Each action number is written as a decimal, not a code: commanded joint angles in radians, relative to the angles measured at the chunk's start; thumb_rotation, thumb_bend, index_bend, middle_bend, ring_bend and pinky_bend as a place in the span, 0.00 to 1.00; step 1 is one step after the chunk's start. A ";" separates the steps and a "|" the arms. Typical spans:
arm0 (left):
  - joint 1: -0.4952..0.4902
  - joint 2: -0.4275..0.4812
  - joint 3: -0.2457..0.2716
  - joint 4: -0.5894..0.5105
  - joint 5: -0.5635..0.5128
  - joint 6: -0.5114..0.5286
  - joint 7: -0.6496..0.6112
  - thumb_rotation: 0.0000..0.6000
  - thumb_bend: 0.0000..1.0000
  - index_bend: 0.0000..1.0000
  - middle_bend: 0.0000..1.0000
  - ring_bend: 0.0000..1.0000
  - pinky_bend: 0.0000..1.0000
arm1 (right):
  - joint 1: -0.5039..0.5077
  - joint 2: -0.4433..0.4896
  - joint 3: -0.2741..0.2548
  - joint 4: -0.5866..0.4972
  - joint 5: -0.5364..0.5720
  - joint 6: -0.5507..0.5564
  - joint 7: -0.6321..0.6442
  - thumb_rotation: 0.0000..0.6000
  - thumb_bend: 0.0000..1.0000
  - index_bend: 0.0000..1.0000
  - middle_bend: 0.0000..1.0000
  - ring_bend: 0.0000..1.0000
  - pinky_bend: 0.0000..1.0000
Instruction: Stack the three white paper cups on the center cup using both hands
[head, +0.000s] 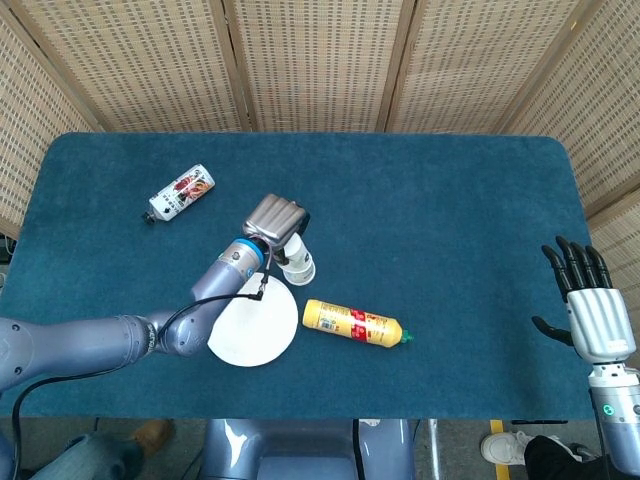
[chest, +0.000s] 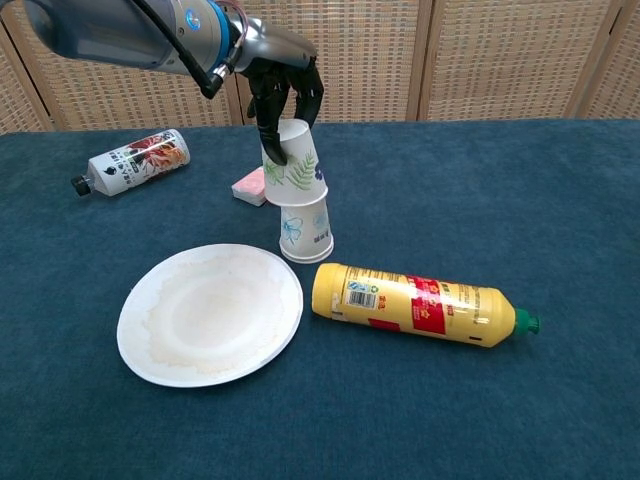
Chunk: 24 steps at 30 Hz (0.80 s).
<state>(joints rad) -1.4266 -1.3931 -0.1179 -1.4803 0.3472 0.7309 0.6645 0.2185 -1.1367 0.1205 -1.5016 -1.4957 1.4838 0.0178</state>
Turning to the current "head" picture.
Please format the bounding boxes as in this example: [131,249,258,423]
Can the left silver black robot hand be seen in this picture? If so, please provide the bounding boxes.
[241,193,312,266]

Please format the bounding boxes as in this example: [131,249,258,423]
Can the metal stand pole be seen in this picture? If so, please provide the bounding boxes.
[425,418,445,480]

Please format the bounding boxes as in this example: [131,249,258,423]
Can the blue carpet table cover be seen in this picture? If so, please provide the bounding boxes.
[0,131,616,421]

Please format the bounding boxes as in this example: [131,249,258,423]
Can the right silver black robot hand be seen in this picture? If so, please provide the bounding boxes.
[530,235,640,362]

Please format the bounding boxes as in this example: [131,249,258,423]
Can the yellow bottle green cap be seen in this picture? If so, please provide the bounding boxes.
[302,298,416,351]

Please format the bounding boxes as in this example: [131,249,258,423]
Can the woven bamboo screen panel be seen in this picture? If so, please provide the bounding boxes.
[219,0,416,134]
[9,0,254,134]
[384,0,609,135]
[0,9,101,236]
[499,0,640,351]

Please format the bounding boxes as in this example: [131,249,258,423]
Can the white cup green flower print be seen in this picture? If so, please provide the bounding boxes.
[277,257,317,287]

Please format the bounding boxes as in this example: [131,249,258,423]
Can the white floral label bottle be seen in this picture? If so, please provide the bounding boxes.
[141,162,217,226]

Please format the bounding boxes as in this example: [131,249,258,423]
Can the blue-grey robot torso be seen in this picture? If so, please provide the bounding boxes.
[199,418,419,480]

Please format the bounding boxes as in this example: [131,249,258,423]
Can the white sneaker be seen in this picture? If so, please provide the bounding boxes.
[480,430,539,466]

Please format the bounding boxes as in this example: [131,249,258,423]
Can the brown shoe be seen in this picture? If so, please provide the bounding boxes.
[130,418,177,455]

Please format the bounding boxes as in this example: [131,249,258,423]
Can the black trousers leg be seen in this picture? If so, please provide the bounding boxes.
[523,434,599,480]

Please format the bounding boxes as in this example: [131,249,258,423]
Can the white paper plate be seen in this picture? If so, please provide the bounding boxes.
[206,272,299,369]

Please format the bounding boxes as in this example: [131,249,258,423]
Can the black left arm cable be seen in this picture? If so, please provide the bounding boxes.
[10,272,271,480]

